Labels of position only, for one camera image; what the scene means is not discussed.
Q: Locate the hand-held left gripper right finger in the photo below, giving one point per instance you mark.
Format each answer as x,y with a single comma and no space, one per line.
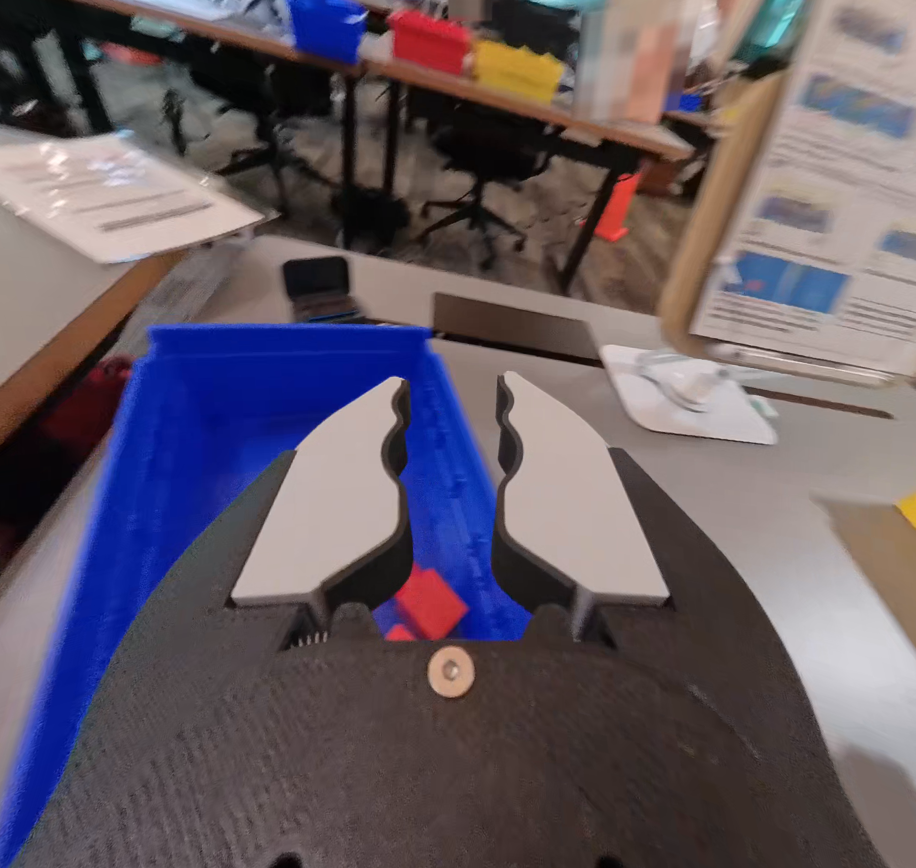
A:
579,517

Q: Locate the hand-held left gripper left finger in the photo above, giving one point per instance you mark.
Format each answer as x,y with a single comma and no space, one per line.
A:
322,517

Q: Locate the blue storage bin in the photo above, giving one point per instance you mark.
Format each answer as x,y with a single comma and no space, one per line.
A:
215,410

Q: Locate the yellow storage bin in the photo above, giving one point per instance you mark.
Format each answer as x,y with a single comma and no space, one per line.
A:
909,510

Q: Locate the small white green-label box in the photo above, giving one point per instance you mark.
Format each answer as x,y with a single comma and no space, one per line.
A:
764,408

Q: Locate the black battery charger case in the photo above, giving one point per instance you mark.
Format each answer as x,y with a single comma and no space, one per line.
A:
315,278

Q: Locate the orange cone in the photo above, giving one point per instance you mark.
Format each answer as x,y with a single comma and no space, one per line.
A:
615,210

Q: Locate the stack of clear sheets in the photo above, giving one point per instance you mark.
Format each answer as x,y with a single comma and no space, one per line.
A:
129,195

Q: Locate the black swivel chair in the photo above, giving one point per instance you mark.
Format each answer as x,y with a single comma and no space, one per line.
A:
486,145

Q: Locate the long wooden work table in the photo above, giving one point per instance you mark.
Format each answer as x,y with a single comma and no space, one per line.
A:
608,135

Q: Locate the white document stand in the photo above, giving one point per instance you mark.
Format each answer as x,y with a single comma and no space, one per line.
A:
823,167

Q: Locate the distant yellow bin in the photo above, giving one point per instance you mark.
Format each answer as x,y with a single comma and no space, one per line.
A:
515,70

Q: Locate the distant red bin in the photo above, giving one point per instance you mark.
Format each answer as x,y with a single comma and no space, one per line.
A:
429,42

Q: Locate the distant blue bin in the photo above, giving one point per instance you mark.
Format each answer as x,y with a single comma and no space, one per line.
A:
322,24

